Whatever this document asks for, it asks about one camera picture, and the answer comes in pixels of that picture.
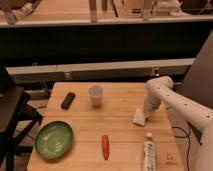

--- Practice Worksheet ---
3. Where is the white sponge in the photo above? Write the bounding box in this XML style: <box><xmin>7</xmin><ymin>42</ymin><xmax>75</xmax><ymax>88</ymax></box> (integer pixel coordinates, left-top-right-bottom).
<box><xmin>133</xmin><ymin>107</ymin><xmax>146</xmax><ymax>126</ymax></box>

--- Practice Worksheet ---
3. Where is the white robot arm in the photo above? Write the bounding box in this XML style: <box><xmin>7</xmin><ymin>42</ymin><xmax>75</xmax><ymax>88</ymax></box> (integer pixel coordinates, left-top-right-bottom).
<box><xmin>143</xmin><ymin>76</ymin><xmax>213</xmax><ymax>171</ymax></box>

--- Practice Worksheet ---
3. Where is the green ceramic bowl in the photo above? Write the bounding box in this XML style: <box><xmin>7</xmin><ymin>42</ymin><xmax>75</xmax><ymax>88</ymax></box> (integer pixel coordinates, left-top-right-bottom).
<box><xmin>35</xmin><ymin>121</ymin><xmax>74</xmax><ymax>160</ymax></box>

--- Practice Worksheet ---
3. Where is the white tube with cap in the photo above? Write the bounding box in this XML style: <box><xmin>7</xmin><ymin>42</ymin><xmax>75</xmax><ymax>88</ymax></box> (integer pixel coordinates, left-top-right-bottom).
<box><xmin>143</xmin><ymin>132</ymin><xmax>156</xmax><ymax>171</ymax></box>

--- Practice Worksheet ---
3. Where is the orange carrot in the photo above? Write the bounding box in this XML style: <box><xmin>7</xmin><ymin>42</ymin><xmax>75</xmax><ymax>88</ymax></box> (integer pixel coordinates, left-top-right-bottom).
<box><xmin>102</xmin><ymin>135</ymin><xmax>110</xmax><ymax>160</ymax></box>

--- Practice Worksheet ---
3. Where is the clear plastic cup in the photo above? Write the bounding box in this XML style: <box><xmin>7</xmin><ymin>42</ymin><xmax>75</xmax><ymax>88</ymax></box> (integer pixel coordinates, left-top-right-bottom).
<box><xmin>88</xmin><ymin>85</ymin><xmax>103</xmax><ymax>107</ymax></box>

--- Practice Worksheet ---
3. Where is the black rectangular remote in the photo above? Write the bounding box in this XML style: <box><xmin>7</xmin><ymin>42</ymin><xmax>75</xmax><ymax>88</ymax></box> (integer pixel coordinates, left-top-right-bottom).
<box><xmin>61</xmin><ymin>92</ymin><xmax>75</xmax><ymax>109</ymax></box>

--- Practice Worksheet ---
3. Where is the black side stand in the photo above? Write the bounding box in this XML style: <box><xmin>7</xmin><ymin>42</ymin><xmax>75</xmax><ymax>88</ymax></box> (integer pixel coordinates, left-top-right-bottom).
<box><xmin>0</xmin><ymin>63</ymin><xmax>43</xmax><ymax>171</ymax></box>

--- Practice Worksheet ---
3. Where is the wooden back shelf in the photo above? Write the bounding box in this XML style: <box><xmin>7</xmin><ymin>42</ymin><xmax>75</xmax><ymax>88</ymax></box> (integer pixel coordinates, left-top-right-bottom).
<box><xmin>0</xmin><ymin>0</ymin><xmax>213</xmax><ymax>28</ymax></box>

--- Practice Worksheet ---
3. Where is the black cable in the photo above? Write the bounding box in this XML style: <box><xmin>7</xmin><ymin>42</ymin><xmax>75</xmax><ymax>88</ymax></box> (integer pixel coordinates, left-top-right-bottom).
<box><xmin>171</xmin><ymin>121</ymin><xmax>192</xmax><ymax>171</ymax></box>

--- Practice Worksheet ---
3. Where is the grey metal rail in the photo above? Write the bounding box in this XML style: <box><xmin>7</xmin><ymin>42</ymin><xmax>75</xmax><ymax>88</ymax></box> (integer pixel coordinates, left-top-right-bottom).
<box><xmin>7</xmin><ymin>58</ymin><xmax>194</xmax><ymax>83</ymax></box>

